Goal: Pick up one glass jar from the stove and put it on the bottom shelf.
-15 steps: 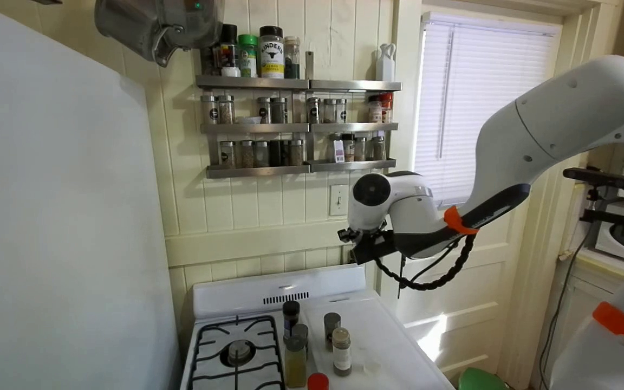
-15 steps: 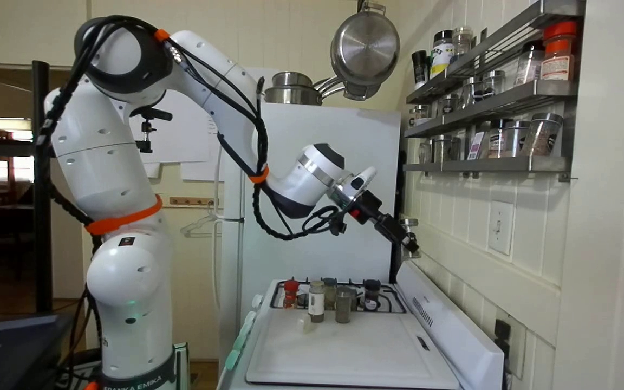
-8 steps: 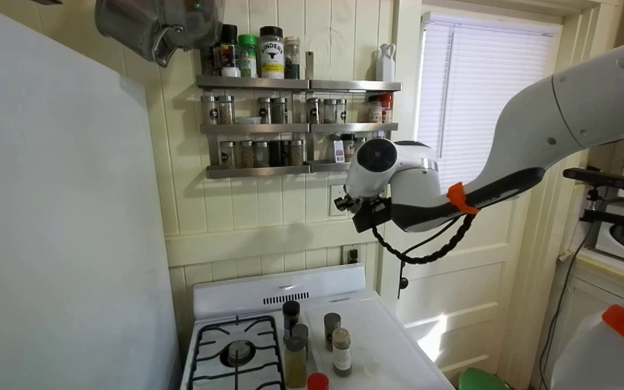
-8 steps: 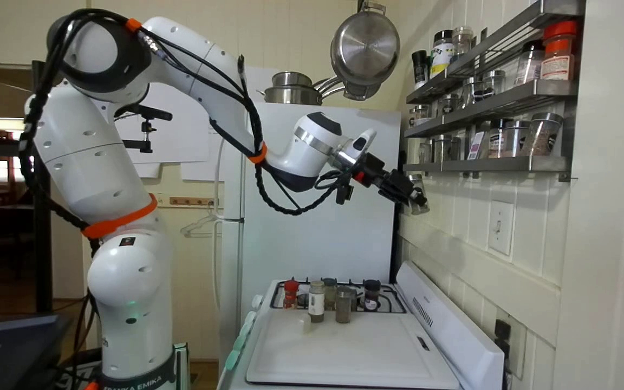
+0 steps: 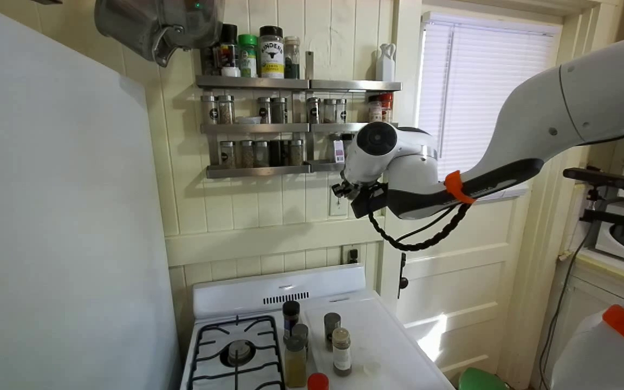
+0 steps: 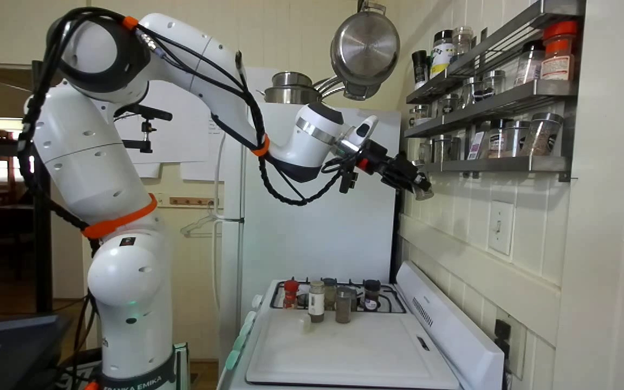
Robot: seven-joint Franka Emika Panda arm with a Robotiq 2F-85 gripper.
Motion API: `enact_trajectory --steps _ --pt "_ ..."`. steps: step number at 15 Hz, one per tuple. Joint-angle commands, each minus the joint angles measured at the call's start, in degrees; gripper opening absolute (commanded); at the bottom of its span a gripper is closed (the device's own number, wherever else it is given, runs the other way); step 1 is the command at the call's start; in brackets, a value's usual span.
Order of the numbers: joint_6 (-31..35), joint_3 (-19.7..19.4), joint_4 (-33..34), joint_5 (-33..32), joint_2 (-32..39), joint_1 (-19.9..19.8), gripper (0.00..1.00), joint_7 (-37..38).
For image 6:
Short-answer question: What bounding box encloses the dark glass bottle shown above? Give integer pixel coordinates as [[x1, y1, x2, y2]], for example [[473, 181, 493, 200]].
[[410, 50, 432, 90]]

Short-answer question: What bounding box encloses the white label spice jar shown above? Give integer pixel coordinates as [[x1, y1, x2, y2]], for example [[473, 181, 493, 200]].
[[306, 279, 328, 326]]

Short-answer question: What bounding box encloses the dark pepper spice jar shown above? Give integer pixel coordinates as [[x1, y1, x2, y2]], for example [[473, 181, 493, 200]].
[[531, 113, 565, 160]]

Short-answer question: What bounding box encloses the black stand pole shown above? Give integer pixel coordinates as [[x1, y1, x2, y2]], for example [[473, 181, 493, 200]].
[[30, 60, 57, 316]]

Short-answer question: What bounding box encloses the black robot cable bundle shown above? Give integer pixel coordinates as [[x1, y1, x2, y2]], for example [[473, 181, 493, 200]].
[[15, 6, 362, 244]]

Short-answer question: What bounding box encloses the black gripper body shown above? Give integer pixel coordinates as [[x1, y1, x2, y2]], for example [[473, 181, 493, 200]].
[[357, 139, 420, 192]]

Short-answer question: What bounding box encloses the labelled glass spice jar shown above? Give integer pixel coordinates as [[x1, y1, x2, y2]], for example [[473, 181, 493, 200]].
[[489, 119, 514, 160]]

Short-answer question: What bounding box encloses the white label black lid container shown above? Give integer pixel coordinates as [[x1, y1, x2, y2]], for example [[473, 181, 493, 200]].
[[430, 28, 458, 81]]

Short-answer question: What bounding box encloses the white barcode spice box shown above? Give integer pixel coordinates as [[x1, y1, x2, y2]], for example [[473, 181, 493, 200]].
[[468, 127, 493, 163]]

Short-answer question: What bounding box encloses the white stove cover board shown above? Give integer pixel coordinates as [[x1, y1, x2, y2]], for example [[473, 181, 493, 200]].
[[246, 308, 463, 390]]

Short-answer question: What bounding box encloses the small steel pot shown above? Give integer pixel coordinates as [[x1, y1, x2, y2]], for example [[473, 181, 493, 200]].
[[263, 69, 316, 109]]

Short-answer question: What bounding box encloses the pale glass jar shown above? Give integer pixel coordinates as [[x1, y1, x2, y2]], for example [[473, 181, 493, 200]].
[[502, 44, 544, 95]]

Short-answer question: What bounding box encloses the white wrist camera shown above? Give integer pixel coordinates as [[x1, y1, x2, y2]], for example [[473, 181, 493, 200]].
[[341, 113, 382, 157]]

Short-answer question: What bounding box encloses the red lid labelled jar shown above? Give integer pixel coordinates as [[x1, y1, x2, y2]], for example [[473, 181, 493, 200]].
[[539, 18, 583, 82]]

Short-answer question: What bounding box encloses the pale green white strip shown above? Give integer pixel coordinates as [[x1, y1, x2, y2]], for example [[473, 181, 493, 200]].
[[219, 291, 265, 378]]

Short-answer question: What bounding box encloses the red lid spice jar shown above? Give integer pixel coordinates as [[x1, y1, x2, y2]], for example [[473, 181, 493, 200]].
[[281, 277, 302, 311]]

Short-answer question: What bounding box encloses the white wall light switch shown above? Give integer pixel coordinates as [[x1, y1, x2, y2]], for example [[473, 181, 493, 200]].
[[486, 200, 516, 259]]

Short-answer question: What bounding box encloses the white refrigerator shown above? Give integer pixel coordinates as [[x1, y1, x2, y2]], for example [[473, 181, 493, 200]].
[[217, 103, 404, 365]]

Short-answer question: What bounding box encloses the wall outlet with plug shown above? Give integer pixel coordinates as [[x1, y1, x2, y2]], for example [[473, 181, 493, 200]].
[[494, 318, 514, 360]]

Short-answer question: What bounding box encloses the dark monitor screen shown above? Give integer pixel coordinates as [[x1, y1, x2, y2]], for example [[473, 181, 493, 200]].
[[0, 311, 64, 390]]

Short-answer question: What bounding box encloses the white kitchen stove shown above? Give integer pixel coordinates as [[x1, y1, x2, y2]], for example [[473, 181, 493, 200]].
[[217, 258, 508, 390]]

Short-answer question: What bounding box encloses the dark lid glass jar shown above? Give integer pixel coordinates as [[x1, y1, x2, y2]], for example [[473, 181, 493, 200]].
[[362, 279, 384, 314]]

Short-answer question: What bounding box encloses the small wooden wall rail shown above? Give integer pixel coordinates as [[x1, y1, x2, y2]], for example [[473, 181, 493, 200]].
[[170, 194, 217, 212]]

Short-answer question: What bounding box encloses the black stand-mounted camera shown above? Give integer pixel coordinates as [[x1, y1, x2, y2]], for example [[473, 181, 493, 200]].
[[116, 101, 176, 157]]

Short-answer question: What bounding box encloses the glass jar brown spice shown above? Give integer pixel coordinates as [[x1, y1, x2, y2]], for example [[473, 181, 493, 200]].
[[334, 288, 356, 326]]

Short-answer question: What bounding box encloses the large hanging steel pan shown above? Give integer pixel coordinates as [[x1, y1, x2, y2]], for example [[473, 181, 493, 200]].
[[328, 0, 404, 101]]

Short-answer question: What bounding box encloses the yellow spice glass jar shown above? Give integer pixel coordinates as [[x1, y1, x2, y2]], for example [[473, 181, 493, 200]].
[[321, 277, 341, 311]]

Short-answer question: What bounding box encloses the white paper sheet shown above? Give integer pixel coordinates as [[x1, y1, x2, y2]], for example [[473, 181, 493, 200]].
[[135, 74, 229, 185]]

